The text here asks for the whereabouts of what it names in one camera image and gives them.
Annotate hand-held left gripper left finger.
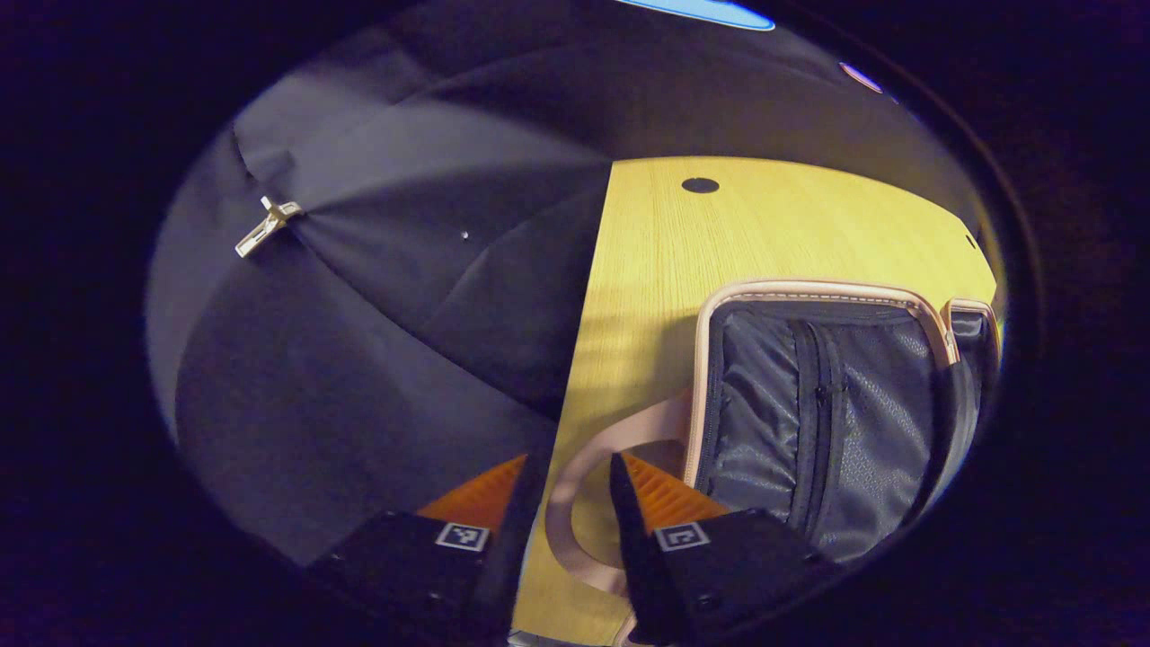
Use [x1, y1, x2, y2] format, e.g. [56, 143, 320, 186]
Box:
[307, 449, 551, 646]

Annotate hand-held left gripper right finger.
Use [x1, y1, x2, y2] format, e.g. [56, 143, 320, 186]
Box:
[609, 452, 844, 647]

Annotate pink-trimmed suitcase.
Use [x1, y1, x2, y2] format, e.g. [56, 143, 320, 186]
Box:
[544, 279, 1003, 644]

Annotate black backdrop cloth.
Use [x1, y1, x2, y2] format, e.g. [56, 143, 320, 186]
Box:
[144, 0, 998, 567]

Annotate pale cloth clip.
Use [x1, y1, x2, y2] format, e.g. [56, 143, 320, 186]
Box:
[235, 196, 304, 259]

